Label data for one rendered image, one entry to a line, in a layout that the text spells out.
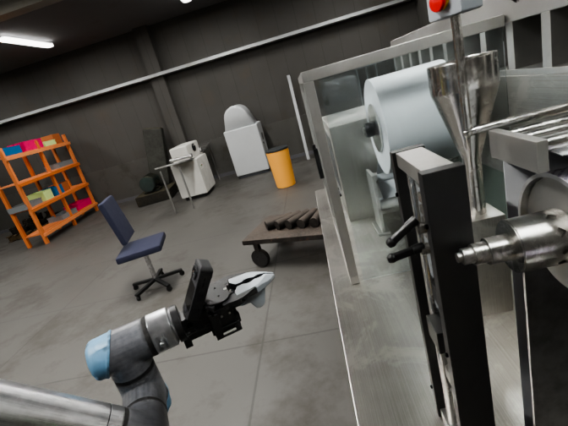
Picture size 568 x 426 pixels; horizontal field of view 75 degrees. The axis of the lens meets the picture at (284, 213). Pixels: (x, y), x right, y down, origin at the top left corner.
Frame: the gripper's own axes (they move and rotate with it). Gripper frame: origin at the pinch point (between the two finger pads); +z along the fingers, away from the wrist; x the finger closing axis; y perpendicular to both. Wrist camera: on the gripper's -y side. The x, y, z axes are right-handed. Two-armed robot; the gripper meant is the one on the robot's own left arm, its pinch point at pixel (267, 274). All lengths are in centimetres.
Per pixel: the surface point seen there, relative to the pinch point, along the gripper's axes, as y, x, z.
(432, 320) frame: 3.0, 26.2, 17.9
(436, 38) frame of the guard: -33, -23, 68
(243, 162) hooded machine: 184, -684, 174
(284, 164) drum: 151, -494, 193
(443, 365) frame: 13.8, 26.7, 19.4
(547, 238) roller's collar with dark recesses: -17.1, 40.1, 21.5
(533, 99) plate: -14, -3, 80
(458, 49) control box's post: -34, 11, 40
